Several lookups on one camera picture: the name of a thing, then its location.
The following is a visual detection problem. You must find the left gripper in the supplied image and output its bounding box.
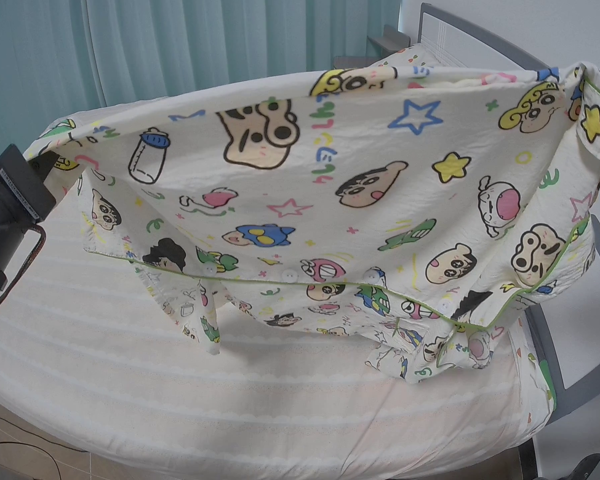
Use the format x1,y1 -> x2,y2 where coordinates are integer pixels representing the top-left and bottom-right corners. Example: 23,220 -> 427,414
0,143 -> 57,226

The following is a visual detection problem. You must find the white printed pyjama top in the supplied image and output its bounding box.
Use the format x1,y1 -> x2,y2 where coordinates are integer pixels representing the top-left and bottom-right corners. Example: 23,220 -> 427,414
24,60 -> 600,386

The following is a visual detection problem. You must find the bed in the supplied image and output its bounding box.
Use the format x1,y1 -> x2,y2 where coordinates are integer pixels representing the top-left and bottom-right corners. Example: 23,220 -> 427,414
0,2 -> 600,480

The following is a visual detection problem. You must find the grey bedside table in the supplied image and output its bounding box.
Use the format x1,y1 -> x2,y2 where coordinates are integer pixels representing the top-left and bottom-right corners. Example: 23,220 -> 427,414
332,24 -> 412,71

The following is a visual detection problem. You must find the black cable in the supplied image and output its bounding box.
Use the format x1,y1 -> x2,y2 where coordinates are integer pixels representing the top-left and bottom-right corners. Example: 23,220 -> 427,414
0,223 -> 47,334

